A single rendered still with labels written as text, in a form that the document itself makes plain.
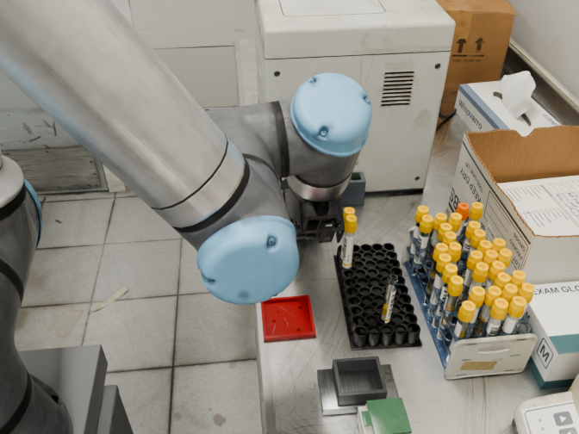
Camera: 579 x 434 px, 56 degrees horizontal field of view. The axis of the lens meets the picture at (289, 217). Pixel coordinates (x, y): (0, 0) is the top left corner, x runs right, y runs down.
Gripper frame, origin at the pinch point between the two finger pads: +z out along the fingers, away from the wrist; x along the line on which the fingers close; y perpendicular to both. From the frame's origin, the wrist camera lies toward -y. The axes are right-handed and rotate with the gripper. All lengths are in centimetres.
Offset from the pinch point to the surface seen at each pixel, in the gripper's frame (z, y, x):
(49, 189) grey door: 145, -73, -92
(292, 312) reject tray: -3.4, 14.9, -3.2
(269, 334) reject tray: -5.1, 17.9, -6.6
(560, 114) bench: 19, -26, 58
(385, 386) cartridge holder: -13.7, 26.0, 5.7
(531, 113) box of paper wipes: 11, -22, 47
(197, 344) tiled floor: 105, 3, -27
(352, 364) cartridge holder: -11.1, 23.1, 2.8
